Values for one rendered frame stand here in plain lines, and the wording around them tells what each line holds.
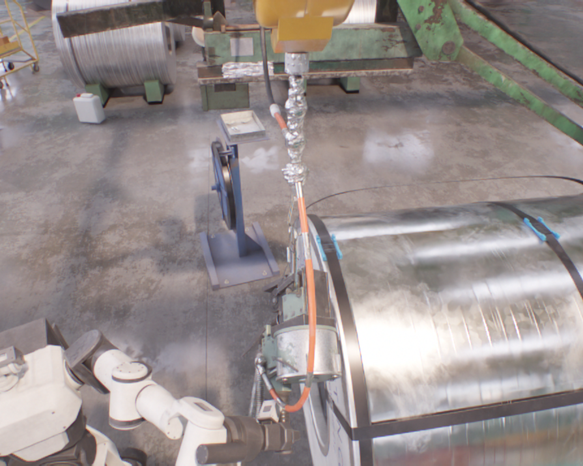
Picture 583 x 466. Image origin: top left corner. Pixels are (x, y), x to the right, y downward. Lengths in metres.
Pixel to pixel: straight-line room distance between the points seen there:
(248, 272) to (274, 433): 2.25
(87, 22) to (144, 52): 4.33
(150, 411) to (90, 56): 5.33
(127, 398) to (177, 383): 1.60
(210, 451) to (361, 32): 1.30
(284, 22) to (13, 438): 1.19
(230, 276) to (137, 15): 2.04
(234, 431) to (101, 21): 1.23
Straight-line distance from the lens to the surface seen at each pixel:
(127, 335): 2.95
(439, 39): 1.64
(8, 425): 1.34
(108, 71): 6.09
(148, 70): 6.00
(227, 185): 2.63
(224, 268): 3.20
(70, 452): 1.56
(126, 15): 1.55
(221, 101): 1.90
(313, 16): 0.60
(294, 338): 0.94
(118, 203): 4.15
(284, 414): 1.05
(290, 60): 0.68
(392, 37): 1.62
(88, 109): 5.81
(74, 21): 1.55
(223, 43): 1.52
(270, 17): 0.59
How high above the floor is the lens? 2.18
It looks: 39 degrees down
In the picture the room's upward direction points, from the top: straight up
